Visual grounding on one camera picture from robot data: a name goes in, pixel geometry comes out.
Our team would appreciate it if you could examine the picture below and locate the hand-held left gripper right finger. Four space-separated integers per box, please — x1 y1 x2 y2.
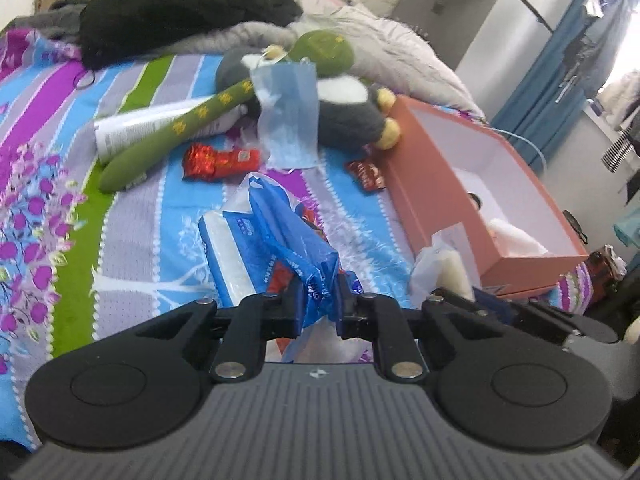
336 277 506 383

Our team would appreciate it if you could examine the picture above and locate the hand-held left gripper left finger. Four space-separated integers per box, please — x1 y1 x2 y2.
132 280 307 383

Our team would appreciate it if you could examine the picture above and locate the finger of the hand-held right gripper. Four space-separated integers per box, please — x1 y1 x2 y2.
440 286 531 327

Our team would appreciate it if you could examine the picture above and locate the white plastic bag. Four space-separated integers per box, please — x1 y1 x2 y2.
410 230 476 306

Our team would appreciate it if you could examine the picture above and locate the small panda plush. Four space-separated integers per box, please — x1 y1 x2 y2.
467 192 548 256

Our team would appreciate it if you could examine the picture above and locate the blue plastic bag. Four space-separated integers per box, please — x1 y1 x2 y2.
222 172 358 328

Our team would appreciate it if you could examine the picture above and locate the white blue tissue pack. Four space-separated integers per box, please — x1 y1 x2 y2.
198 210 306 307

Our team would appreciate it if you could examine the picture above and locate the orange cardboard box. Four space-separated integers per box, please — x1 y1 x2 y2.
372 94 590 301

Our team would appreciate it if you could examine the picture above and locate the small dark red packet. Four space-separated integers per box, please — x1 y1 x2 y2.
346 159 386 193

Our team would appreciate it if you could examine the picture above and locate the red snack packet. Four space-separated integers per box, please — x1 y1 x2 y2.
181 142 262 181

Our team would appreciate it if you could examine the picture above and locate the blue face mask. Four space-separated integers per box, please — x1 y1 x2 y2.
249 62 323 171

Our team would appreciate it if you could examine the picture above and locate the cream fleece blanket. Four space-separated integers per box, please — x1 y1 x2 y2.
622 315 640 356

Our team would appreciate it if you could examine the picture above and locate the red suitcase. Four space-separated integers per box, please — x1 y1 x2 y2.
582 250 626 306

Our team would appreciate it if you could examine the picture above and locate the striped floral bedsheet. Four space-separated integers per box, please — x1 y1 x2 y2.
0 27 593 451

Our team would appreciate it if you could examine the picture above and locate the black white striped garment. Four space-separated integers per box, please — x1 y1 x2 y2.
602 135 633 171

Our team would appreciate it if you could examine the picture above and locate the grey white penguin plush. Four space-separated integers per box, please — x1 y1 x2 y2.
215 45 402 150

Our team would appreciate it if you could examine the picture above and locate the blue curtain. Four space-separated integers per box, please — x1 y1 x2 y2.
492 0 626 161

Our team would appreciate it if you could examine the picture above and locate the hanging white garment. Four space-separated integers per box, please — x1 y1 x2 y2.
600 72 640 126

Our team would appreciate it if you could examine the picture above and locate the white tube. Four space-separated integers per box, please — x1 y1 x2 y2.
94 99 241 163

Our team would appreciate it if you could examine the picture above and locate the green plush massage stick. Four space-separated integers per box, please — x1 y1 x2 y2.
98 30 355 193

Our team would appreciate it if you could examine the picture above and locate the pale grey duvet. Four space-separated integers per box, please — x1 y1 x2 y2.
165 0 486 121

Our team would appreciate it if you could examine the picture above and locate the hanging denim garment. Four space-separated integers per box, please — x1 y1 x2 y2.
560 0 626 91

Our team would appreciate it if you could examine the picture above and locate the black jacket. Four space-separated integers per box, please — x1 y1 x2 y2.
80 0 303 71

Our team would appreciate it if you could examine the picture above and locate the dark grey blanket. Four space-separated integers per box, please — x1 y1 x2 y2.
10 2 86 43

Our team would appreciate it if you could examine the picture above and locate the thin white cable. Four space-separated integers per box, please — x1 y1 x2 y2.
492 127 548 166

